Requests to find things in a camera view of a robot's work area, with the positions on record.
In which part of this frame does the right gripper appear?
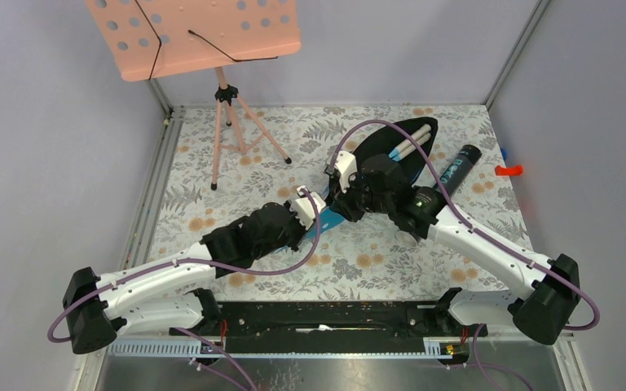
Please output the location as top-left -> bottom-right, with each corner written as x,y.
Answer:
329,169 -> 394,222

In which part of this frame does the blue racket cover bag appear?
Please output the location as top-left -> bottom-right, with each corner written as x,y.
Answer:
275,116 -> 439,252

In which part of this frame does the blue racket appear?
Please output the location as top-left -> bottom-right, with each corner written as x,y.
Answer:
389,133 -> 432,161
389,125 -> 432,161

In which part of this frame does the black shuttlecock tube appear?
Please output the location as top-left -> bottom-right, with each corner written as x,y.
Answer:
396,144 -> 483,248

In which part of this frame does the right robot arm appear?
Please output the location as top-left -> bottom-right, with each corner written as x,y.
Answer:
325,116 -> 601,345

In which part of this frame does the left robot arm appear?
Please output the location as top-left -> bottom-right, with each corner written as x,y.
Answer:
47,187 -> 327,354

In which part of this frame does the pink music stand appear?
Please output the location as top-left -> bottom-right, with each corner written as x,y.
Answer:
85,0 -> 302,190

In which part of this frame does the red clip on wall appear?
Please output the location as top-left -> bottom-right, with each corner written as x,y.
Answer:
494,165 -> 524,177

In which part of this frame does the black front rail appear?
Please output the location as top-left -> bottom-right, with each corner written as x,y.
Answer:
189,301 -> 477,354

